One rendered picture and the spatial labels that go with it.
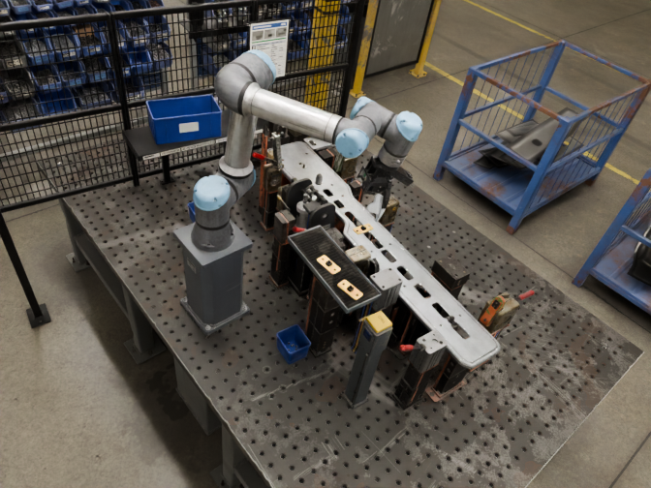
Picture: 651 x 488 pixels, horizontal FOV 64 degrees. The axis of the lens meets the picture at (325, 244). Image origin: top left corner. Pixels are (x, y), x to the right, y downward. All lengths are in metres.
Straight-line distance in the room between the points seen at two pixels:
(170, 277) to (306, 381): 0.75
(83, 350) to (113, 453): 0.61
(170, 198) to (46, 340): 1.01
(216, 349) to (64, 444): 0.98
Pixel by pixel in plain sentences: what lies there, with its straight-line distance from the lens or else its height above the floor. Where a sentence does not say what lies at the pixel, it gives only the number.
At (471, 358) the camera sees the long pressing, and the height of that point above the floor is 1.00.
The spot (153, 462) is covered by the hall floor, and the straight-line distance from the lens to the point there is 2.65.
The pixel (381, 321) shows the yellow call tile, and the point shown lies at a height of 1.16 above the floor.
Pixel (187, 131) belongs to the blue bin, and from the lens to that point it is 2.48.
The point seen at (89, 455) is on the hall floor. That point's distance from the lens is 2.73.
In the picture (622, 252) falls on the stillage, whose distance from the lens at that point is 4.12.
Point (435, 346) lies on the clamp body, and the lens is 1.75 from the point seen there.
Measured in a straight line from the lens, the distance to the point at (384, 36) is 5.24.
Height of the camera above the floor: 2.41
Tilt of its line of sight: 44 degrees down
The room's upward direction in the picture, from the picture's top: 10 degrees clockwise
